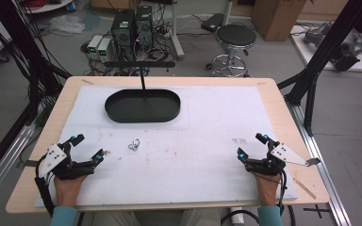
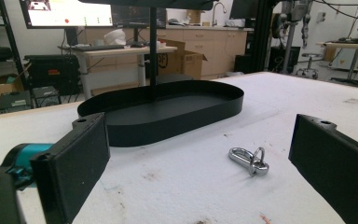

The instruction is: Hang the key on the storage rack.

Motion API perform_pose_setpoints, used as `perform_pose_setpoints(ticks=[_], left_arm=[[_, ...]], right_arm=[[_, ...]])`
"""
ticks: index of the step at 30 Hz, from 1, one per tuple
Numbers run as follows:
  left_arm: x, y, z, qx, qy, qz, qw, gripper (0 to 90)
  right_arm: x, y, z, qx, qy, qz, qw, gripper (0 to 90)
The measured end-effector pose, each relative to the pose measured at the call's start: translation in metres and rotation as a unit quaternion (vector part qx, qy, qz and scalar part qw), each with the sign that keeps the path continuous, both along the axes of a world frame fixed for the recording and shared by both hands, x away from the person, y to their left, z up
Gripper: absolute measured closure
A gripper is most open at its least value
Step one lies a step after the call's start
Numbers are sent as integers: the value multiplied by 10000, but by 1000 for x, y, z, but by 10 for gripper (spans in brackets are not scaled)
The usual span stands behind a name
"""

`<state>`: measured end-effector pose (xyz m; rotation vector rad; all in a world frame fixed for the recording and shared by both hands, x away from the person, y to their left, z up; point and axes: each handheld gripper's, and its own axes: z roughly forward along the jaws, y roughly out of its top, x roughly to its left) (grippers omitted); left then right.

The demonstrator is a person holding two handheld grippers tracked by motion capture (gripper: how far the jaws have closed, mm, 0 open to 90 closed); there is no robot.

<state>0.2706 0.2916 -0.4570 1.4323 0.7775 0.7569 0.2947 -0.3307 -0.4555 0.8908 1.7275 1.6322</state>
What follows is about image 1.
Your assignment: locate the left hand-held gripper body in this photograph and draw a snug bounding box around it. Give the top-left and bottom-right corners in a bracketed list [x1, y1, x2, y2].
[37, 141, 96, 182]

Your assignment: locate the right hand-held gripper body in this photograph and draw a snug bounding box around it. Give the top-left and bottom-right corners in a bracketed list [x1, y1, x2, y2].
[243, 140, 322, 177]

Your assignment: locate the person's left hand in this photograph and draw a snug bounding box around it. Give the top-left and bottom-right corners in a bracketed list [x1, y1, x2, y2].
[54, 175, 89, 208]

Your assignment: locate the person's right hand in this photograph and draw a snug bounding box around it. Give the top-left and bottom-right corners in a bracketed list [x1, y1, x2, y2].
[253, 172, 283, 207]

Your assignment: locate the thin wooden strip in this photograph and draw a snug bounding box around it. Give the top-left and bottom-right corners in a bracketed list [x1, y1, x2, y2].
[292, 176, 318, 201]

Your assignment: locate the white table mat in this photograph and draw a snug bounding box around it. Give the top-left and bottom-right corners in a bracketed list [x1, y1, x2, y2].
[34, 85, 299, 208]

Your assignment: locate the black oval tray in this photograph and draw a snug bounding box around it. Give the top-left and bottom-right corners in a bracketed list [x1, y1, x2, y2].
[104, 89, 182, 124]

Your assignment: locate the white power supply unit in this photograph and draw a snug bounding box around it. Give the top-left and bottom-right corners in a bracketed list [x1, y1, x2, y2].
[96, 38, 113, 63]
[87, 34, 104, 61]

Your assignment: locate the white floor board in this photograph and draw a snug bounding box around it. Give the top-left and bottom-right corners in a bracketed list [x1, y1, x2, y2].
[289, 24, 362, 73]

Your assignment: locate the black T-shaped stand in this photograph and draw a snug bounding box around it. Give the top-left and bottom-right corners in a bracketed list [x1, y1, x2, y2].
[103, 60, 176, 98]

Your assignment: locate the black round stool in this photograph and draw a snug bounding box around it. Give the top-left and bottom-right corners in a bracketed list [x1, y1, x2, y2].
[205, 24, 258, 78]

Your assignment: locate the white plastic bag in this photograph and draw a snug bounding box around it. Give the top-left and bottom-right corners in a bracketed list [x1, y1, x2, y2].
[48, 14, 86, 35]

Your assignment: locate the cardboard box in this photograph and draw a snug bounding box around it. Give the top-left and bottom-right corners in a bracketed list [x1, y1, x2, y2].
[251, 0, 307, 42]

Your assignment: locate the grey machine on board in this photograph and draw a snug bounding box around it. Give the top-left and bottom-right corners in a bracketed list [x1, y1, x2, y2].
[303, 22, 362, 73]

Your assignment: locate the black computer tower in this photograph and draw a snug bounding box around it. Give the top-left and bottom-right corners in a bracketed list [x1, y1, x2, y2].
[134, 5, 155, 49]
[110, 8, 137, 50]

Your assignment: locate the black flat device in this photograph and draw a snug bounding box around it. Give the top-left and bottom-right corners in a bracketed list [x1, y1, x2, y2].
[200, 12, 224, 33]

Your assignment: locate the white table leg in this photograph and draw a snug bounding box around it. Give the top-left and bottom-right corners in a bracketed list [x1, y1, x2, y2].
[169, 0, 186, 61]

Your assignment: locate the white round table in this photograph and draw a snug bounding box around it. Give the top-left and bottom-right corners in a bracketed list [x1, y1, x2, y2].
[21, 0, 75, 14]

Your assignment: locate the aluminium rail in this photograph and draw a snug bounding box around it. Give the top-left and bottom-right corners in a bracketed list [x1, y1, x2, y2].
[0, 103, 50, 211]
[285, 100, 354, 226]

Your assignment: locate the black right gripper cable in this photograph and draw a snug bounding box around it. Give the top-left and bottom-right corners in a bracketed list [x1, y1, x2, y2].
[220, 169, 297, 226]

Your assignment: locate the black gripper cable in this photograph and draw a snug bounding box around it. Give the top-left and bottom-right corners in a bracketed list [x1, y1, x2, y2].
[220, 169, 297, 226]
[33, 156, 57, 218]

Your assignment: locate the small metal ring clasp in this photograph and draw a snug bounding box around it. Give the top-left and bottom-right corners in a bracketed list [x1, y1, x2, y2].
[127, 137, 141, 152]

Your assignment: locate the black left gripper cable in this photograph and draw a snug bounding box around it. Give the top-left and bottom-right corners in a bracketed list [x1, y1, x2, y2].
[33, 156, 57, 218]

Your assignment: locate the black frame strut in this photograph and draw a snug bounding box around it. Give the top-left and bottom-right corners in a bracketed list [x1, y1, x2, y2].
[276, 0, 362, 137]
[0, 0, 74, 126]

